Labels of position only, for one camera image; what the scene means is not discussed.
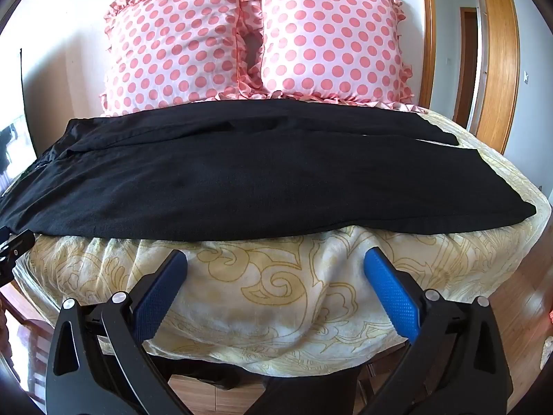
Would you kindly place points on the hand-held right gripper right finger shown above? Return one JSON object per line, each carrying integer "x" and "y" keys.
{"x": 391, "y": 295}

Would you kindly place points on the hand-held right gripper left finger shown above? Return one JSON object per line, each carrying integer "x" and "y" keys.
{"x": 160, "y": 290}

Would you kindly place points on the black pants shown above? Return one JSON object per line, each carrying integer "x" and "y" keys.
{"x": 242, "y": 186}

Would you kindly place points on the yellow patterned bed sheet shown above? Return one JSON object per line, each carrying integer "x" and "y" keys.
{"x": 276, "y": 294}

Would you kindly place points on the black framed window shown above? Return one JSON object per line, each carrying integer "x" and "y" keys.
{"x": 17, "y": 138}

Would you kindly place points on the person's leg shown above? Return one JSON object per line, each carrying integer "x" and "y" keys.
{"x": 309, "y": 395}

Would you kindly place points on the dark brown door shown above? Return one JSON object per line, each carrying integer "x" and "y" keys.
{"x": 468, "y": 65}

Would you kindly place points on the pink polka dot pillow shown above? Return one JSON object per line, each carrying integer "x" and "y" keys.
{"x": 332, "y": 39}
{"x": 173, "y": 47}

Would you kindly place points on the wooden sliding door panel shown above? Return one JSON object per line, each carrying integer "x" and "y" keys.
{"x": 501, "y": 60}

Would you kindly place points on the wooden bed frame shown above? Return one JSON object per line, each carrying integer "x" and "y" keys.
{"x": 30, "y": 315}

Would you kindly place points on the white light switch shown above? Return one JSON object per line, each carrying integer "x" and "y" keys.
{"x": 526, "y": 77}

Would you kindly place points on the curved wooden door frame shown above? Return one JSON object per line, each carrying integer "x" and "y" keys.
{"x": 428, "y": 30}

